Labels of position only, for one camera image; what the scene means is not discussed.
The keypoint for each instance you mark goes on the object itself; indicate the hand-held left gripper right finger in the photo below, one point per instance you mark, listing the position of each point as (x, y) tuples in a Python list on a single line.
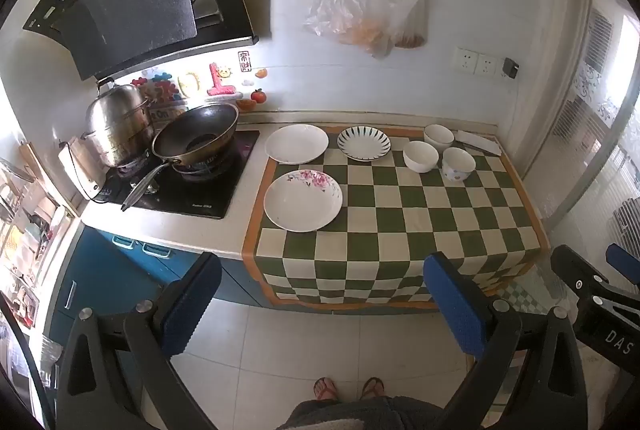
[(455, 305)]

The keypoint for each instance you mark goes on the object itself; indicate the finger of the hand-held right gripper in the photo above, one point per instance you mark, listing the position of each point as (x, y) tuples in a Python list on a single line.
[(575, 267), (624, 256)]

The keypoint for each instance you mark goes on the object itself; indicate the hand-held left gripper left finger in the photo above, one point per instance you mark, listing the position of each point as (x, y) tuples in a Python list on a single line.
[(192, 305)]

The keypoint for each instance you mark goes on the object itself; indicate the floral white bowl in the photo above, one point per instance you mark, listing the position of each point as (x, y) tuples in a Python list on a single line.
[(458, 164)]

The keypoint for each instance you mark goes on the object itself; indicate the blue kitchen cabinet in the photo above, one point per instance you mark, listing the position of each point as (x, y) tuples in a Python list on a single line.
[(100, 275)]

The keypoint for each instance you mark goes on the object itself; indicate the green white checkered cloth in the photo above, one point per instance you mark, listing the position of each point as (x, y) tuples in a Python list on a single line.
[(400, 220)]

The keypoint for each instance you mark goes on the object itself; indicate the black gas stove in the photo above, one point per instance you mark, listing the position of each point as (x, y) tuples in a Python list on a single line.
[(200, 195)]

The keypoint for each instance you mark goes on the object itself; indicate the person's right foot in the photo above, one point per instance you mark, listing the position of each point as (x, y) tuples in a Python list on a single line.
[(372, 387)]

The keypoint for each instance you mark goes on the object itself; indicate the person's foot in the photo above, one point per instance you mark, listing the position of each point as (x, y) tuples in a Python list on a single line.
[(325, 390), (372, 387)]

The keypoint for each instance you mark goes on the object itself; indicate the person's grey shorts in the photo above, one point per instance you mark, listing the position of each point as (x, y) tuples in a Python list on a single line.
[(360, 415)]

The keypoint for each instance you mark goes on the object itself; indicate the pink floral white plate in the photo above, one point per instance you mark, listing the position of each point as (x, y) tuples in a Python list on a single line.
[(300, 205)]

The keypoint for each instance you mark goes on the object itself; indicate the sliding glass door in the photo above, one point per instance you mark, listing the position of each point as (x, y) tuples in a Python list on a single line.
[(590, 109)]

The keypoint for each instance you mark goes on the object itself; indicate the person's left foot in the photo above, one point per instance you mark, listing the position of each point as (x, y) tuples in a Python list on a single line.
[(325, 390)]

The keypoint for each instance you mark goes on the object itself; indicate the white folded cloth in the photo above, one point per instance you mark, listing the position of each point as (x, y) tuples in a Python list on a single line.
[(477, 141)]

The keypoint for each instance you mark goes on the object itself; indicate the dark wok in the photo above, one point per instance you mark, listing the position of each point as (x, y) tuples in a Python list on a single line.
[(200, 129)]

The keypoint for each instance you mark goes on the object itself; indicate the cluttered storage shelf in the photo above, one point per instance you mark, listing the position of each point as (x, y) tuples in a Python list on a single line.
[(30, 230)]

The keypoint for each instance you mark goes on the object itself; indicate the black striped white plate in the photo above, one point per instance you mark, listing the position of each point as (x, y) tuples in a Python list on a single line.
[(364, 143)]

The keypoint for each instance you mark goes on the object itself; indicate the plain white plate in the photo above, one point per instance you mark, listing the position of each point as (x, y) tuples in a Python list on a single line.
[(296, 143)]

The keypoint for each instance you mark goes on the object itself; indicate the steel steamer pot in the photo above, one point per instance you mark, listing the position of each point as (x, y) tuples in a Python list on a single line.
[(117, 124)]

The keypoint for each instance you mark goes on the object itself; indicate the black plug adapter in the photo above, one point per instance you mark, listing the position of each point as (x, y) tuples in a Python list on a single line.
[(510, 68)]

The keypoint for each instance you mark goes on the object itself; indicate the colourful letters wall sticker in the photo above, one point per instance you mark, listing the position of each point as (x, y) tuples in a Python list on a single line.
[(160, 92)]

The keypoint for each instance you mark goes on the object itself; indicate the persimmon wall decoration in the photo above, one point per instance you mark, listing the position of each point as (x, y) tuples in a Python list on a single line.
[(257, 96)]

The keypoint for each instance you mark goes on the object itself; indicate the white wall socket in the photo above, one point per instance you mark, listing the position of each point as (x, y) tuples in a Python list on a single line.
[(465, 60), (486, 65)]

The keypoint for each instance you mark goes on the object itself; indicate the red figure wall sticker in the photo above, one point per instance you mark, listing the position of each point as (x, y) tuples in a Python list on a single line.
[(220, 82)]

